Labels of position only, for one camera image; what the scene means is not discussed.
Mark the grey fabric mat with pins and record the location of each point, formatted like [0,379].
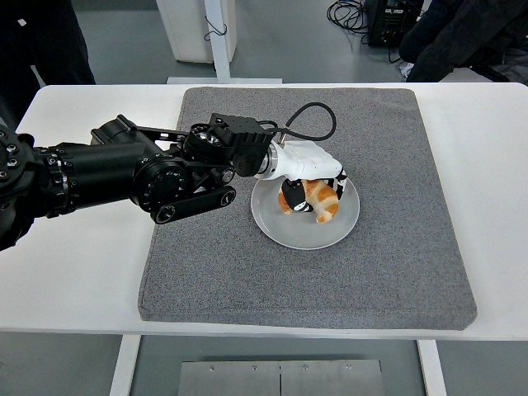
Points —
[288,280]

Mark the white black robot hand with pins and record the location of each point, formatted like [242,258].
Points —
[305,163]

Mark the person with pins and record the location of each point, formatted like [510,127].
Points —
[33,41]

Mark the white table leg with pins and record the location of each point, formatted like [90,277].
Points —
[123,367]
[432,371]

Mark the black fabric bundle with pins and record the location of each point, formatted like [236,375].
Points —
[462,33]

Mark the grey metal plate with screws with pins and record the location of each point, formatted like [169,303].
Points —
[280,377]

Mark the grey round plate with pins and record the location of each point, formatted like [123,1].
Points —
[301,235]

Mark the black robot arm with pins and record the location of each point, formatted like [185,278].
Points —
[103,173]

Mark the golden croissant bread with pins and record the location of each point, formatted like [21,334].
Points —
[326,200]

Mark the black electronics box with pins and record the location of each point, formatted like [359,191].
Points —
[392,24]

